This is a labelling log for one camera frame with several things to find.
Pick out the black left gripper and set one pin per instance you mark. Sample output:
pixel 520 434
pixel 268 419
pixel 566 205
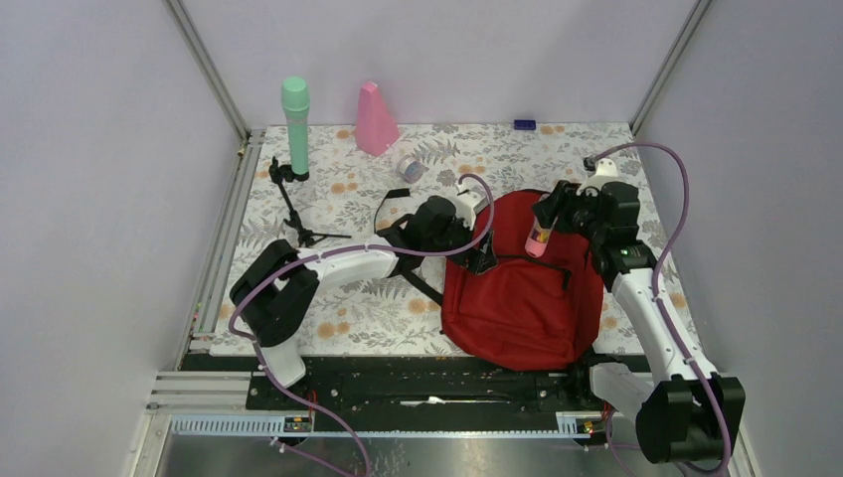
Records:
pixel 483 257

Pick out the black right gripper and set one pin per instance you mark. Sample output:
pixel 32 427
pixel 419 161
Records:
pixel 561 201

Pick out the pink capped tube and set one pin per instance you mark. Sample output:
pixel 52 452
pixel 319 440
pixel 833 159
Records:
pixel 538 238

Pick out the red backpack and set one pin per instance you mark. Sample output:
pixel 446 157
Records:
pixel 525 313

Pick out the clear glitter jar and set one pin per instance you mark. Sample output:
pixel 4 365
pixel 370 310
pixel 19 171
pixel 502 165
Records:
pixel 410 169

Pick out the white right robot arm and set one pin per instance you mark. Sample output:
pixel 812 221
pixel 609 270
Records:
pixel 689 412

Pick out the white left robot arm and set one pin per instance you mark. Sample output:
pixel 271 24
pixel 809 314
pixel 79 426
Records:
pixel 273 296

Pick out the small blue block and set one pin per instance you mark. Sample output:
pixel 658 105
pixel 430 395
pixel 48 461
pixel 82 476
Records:
pixel 524 124

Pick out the pink cone block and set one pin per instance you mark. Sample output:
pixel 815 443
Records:
pixel 376 129

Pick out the floral table mat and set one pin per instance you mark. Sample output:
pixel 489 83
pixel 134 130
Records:
pixel 350 194

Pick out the green toy microphone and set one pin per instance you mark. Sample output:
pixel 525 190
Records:
pixel 295 102

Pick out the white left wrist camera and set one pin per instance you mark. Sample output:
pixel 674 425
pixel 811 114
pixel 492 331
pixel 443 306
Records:
pixel 468 205

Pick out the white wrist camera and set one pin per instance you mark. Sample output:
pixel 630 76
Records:
pixel 604 172
pixel 468 205

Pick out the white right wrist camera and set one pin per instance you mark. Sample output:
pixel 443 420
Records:
pixel 604 172

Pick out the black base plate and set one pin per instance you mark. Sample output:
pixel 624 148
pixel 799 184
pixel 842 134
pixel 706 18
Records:
pixel 448 395

